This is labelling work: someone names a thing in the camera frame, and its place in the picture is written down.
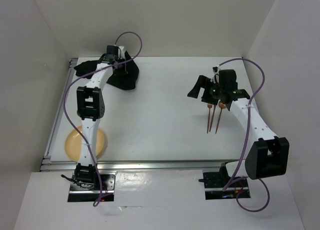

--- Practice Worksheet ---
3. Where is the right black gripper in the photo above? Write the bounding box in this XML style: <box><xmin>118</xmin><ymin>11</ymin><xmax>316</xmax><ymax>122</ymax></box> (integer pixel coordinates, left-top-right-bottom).
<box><xmin>187</xmin><ymin>75</ymin><xmax>224</xmax><ymax>105</ymax></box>

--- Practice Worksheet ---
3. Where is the black cloth placemat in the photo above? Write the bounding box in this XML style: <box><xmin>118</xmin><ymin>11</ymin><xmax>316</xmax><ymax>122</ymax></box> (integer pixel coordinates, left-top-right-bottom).
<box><xmin>74</xmin><ymin>50</ymin><xmax>139</xmax><ymax>91</ymax></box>

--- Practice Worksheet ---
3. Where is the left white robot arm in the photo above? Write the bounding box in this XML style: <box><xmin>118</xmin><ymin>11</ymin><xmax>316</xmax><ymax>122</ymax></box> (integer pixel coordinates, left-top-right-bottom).
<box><xmin>74</xmin><ymin>45</ymin><xmax>126</xmax><ymax>189</ymax></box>

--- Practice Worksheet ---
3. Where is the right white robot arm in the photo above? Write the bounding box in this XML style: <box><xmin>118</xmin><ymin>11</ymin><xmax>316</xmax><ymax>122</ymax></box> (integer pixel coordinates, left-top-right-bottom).
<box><xmin>187</xmin><ymin>69</ymin><xmax>290</xmax><ymax>188</ymax></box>

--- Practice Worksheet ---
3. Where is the copper fork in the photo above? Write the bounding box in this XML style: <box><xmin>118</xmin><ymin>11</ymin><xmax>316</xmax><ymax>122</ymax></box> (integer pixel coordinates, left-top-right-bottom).
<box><xmin>206</xmin><ymin>104</ymin><xmax>212</xmax><ymax>133</ymax></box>

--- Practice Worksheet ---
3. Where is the copper knife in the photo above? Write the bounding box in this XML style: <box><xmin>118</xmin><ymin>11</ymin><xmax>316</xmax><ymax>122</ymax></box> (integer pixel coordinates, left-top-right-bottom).
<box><xmin>208</xmin><ymin>105</ymin><xmax>217</xmax><ymax>132</ymax></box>

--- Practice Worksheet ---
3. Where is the copper spoon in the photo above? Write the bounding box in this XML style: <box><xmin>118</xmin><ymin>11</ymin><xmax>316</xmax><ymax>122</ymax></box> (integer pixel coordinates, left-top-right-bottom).
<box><xmin>215</xmin><ymin>101</ymin><xmax>226</xmax><ymax>134</ymax></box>

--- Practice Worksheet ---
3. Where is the beige plate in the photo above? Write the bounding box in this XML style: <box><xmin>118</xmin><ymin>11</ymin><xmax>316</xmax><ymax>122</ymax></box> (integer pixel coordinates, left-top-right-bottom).
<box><xmin>64</xmin><ymin>125</ymin><xmax>109</xmax><ymax>162</ymax></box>

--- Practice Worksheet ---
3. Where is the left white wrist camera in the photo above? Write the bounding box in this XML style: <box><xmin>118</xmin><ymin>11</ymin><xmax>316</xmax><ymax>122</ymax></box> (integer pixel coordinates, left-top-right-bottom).
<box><xmin>116</xmin><ymin>46</ymin><xmax>126</xmax><ymax>60</ymax></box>

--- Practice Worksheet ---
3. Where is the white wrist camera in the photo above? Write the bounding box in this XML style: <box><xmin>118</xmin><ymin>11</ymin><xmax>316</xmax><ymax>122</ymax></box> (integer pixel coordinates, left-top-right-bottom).
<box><xmin>116</xmin><ymin>46</ymin><xmax>126</xmax><ymax>60</ymax></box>
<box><xmin>211</xmin><ymin>65</ymin><xmax>220</xmax><ymax>84</ymax></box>

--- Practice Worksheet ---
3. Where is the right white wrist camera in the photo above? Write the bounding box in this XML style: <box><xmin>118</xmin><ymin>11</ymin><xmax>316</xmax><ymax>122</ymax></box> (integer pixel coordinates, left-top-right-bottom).
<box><xmin>211</xmin><ymin>65</ymin><xmax>220</xmax><ymax>84</ymax></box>

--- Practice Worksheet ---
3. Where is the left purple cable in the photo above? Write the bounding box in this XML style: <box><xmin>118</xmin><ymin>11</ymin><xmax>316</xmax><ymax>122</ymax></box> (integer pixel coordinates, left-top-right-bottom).
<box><xmin>63</xmin><ymin>32</ymin><xmax>144</xmax><ymax>207</ymax></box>

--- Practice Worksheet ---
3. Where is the purple cable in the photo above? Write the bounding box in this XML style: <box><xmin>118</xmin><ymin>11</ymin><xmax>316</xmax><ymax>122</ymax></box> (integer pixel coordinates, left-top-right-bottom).
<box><xmin>217</xmin><ymin>58</ymin><xmax>271</xmax><ymax>212</ymax></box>
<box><xmin>63</xmin><ymin>32</ymin><xmax>144</xmax><ymax>207</ymax></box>

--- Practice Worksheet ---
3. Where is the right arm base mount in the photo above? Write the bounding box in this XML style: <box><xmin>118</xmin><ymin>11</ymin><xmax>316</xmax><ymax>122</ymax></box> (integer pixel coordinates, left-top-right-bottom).
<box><xmin>198</xmin><ymin>169</ymin><xmax>251</xmax><ymax>200</ymax></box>

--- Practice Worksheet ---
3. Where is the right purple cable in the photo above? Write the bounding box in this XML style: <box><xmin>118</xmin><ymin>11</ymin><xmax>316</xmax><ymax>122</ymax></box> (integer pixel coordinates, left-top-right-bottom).
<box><xmin>217</xmin><ymin>58</ymin><xmax>271</xmax><ymax>212</ymax></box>

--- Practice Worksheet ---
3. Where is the aluminium table frame rail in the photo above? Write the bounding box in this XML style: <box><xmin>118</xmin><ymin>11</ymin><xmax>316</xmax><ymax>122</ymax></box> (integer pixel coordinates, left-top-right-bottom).
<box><xmin>39</xmin><ymin>57</ymin><xmax>276</xmax><ymax>172</ymax></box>

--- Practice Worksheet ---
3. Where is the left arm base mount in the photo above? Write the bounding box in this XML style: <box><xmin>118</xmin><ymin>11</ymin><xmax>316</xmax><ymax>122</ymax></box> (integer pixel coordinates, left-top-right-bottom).
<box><xmin>61</xmin><ymin>173</ymin><xmax>116</xmax><ymax>202</ymax></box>

